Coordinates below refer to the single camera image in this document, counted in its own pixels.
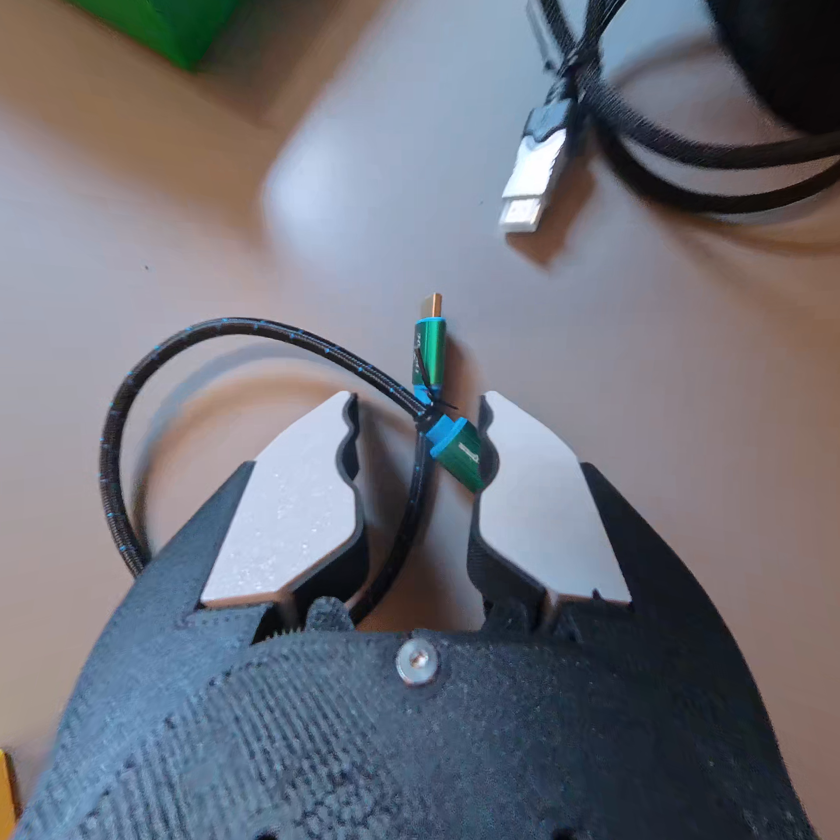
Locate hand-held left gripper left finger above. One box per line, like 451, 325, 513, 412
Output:
199, 390, 366, 608

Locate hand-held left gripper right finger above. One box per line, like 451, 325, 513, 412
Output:
468, 392, 634, 605

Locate braided HDMI cable green plugs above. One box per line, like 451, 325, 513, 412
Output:
98, 292, 488, 626

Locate green plastic bin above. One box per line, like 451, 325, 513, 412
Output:
64, 0, 245, 72

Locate black mesh cushion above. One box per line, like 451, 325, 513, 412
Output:
707, 0, 840, 134

